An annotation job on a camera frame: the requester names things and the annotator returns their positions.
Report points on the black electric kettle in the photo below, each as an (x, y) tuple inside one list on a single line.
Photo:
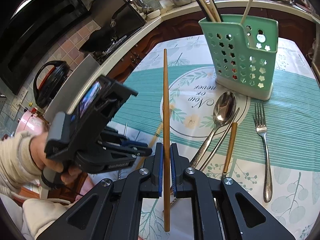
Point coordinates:
[(51, 83)]

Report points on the pink appliance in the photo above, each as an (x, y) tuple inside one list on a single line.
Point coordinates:
[(31, 123)]

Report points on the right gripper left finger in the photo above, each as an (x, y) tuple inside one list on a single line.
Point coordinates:
[(111, 209)]

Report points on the cream sleeve left forearm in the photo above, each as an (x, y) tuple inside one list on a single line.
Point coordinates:
[(18, 169)]

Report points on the green perforated utensil holder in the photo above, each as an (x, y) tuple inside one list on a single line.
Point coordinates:
[(243, 53)]

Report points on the silver fork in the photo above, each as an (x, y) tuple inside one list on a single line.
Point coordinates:
[(261, 130)]

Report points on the left hand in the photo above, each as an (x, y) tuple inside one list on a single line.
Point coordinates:
[(36, 147)]

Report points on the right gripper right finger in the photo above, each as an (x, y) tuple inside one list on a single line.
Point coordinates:
[(222, 209)]

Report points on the large silver spoon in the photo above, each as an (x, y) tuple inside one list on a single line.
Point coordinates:
[(222, 113)]

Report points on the plain brown wooden chopstick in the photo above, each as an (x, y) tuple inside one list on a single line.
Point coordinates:
[(166, 144)]

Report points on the dark wooden kitchen cabinets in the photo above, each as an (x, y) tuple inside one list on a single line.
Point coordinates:
[(292, 27)]

